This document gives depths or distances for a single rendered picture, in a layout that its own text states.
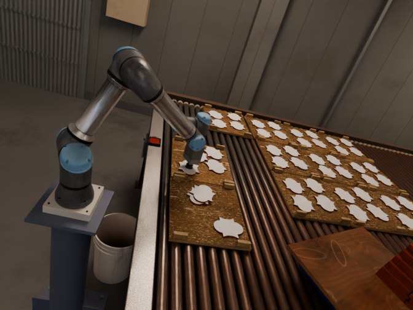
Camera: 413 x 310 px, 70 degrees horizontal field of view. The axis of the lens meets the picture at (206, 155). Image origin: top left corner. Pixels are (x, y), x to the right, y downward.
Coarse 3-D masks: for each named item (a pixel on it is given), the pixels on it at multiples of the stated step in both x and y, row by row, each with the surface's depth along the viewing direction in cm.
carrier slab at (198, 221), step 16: (176, 192) 141; (224, 192) 152; (176, 208) 132; (192, 208) 135; (208, 208) 138; (224, 208) 141; (176, 224) 123; (192, 224) 126; (208, 224) 129; (240, 224) 135; (176, 240) 117; (192, 240) 118; (208, 240) 120; (224, 240) 123
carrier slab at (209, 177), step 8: (176, 144) 181; (184, 144) 184; (176, 152) 173; (224, 152) 189; (176, 160) 165; (184, 160) 168; (216, 160) 178; (224, 160) 181; (176, 168) 159; (200, 168) 165; (192, 176) 156; (200, 176) 158; (208, 176) 161; (216, 176) 163; (224, 176) 165; (216, 184) 156
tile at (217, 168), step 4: (208, 160) 173; (212, 160) 174; (208, 164) 169; (212, 164) 170; (216, 164) 172; (220, 164) 173; (208, 168) 167; (212, 168) 167; (216, 168) 168; (220, 168) 169; (224, 168) 171; (216, 172) 164; (220, 172) 165
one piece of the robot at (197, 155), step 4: (188, 148) 155; (204, 148) 153; (184, 152) 158; (188, 152) 155; (192, 152) 151; (196, 152) 152; (200, 152) 153; (184, 156) 158; (188, 156) 155; (192, 156) 152; (196, 156) 153; (200, 156) 155; (188, 160) 155; (192, 160) 154; (196, 160) 155; (200, 160) 156
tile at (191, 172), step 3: (180, 162) 162; (183, 162) 163; (186, 162) 164; (180, 165) 160; (183, 165) 161; (195, 165) 164; (198, 165) 165; (180, 168) 158; (183, 168) 159; (186, 168) 159; (195, 168) 162; (183, 171) 156; (186, 171) 157; (189, 171) 158; (192, 171) 159; (195, 171) 159; (198, 171) 160; (186, 174) 156; (189, 174) 155; (192, 174) 156
